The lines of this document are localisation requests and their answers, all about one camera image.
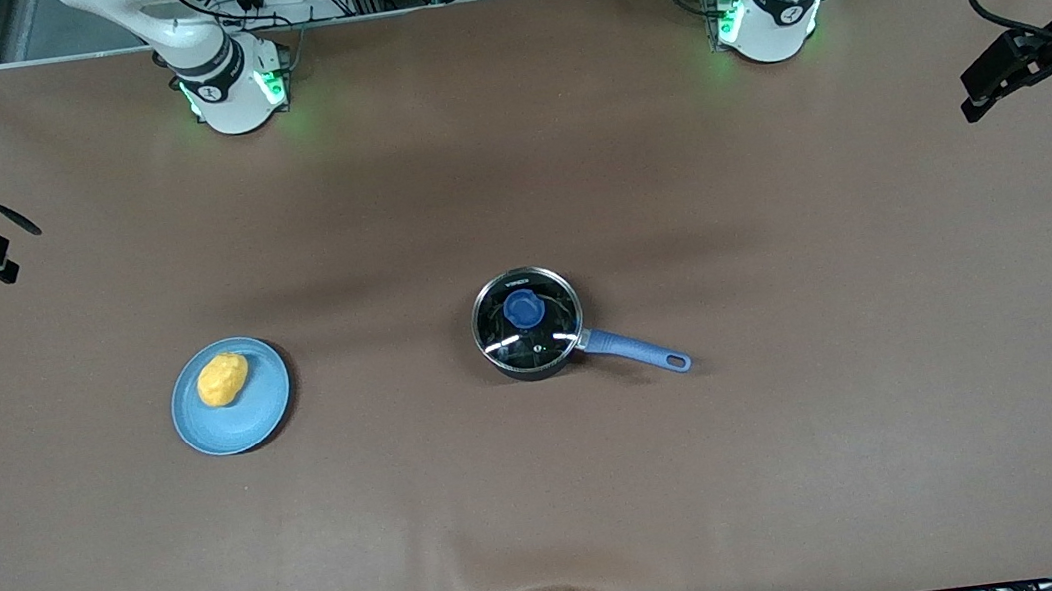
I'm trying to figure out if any black pot blue handle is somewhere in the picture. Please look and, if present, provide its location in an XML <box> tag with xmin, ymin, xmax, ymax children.
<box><xmin>466</xmin><ymin>249</ymin><xmax>694</xmax><ymax>399</ymax></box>

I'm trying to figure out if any blue plate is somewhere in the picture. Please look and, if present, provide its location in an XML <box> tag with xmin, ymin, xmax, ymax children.
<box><xmin>163</xmin><ymin>330</ymin><xmax>300</xmax><ymax>462</ymax></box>

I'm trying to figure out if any brown table cover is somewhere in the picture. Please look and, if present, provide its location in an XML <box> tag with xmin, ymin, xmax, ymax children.
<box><xmin>0</xmin><ymin>0</ymin><xmax>1052</xmax><ymax>591</ymax></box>

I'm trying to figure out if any glass lid blue knob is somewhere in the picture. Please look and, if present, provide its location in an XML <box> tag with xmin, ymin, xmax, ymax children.
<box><xmin>466</xmin><ymin>261</ymin><xmax>587</xmax><ymax>363</ymax></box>

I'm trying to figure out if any yellow potato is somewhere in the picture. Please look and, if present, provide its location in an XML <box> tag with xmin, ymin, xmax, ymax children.
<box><xmin>193</xmin><ymin>348</ymin><xmax>254</xmax><ymax>411</ymax></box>

